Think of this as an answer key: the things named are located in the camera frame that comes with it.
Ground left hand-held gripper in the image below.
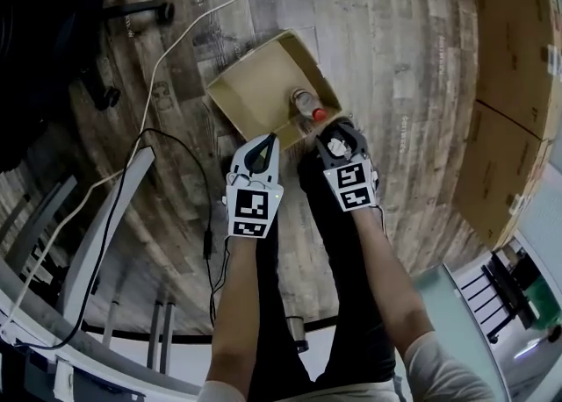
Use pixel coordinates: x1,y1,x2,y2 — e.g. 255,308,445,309
224,132,285,240

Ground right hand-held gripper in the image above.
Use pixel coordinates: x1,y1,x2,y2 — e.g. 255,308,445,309
314,123,382,214

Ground bottle with red cap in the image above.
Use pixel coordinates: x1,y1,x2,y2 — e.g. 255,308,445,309
289,87,328,123

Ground brown cardboard box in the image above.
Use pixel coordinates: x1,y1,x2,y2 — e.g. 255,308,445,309
205,27,343,154

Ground person's left forearm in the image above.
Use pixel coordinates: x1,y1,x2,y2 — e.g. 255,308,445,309
205,233,277,392

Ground person's right forearm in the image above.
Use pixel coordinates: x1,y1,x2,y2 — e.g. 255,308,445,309
349,206,436,364

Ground person's black trousers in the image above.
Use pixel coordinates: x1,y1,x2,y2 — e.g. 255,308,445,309
250,145,397,402

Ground large closed cardboard carton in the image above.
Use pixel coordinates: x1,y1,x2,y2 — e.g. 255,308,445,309
450,99,555,253
472,0,562,140

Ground white table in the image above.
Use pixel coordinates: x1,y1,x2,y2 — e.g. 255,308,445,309
0,147,207,402

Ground silver metal cylinder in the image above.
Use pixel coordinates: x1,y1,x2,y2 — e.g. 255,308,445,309
285,314,311,354

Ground black wheeled rack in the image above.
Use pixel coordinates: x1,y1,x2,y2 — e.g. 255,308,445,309
458,247,544,345

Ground green flat object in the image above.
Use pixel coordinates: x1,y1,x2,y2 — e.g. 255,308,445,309
525,276,562,332

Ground black mesh office chair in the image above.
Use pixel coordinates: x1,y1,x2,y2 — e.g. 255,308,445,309
0,0,177,173

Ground black cable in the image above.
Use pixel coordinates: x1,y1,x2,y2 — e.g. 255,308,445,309
12,127,234,351

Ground white cable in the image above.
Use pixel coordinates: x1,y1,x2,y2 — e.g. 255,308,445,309
0,0,426,341

